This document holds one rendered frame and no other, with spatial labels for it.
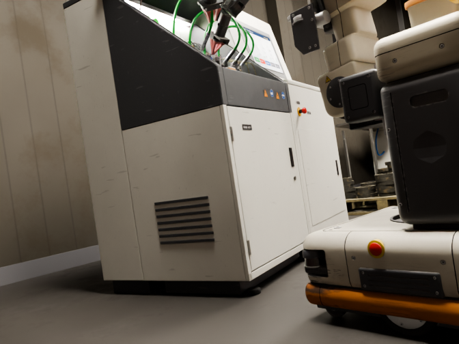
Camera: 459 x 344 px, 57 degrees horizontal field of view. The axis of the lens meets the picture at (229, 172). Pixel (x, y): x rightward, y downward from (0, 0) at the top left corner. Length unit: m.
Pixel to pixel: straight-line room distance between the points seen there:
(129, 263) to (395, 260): 1.32
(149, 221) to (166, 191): 0.18
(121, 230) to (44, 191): 1.35
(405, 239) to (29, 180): 2.72
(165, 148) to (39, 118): 1.72
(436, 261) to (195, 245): 1.02
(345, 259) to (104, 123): 1.35
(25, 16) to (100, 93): 1.60
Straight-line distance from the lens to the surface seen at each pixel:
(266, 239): 1.90
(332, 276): 1.37
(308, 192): 2.39
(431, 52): 1.20
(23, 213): 3.35
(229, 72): 1.83
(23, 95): 3.48
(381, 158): 6.14
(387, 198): 3.72
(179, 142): 1.86
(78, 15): 2.37
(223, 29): 2.15
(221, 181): 1.74
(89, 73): 2.27
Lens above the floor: 0.50
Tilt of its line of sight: 1 degrees up
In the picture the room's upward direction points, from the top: 9 degrees counter-clockwise
